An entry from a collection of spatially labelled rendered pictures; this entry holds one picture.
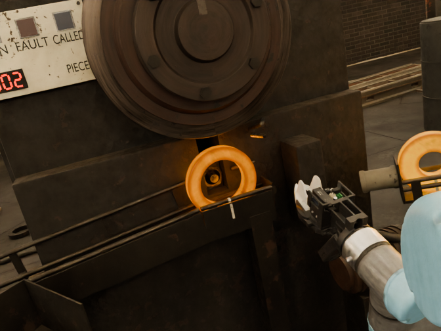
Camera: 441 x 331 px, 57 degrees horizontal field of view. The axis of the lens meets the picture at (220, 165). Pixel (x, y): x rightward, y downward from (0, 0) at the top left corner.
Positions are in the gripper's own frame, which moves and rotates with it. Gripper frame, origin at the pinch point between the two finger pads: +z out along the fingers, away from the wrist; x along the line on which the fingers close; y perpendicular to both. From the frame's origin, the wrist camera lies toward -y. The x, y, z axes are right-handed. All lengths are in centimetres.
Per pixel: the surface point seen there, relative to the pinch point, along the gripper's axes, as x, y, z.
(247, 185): 6.3, -7.1, 15.6
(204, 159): 16.0, 2.1, 18.4
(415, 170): -32.5, -4.9, -0.2
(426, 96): -211, -91, 162
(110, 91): 33.7, 22.7, 22.2
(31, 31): 47, 34, 39
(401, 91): -303, -153, 281
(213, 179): 12.6, -8.6, 24.1
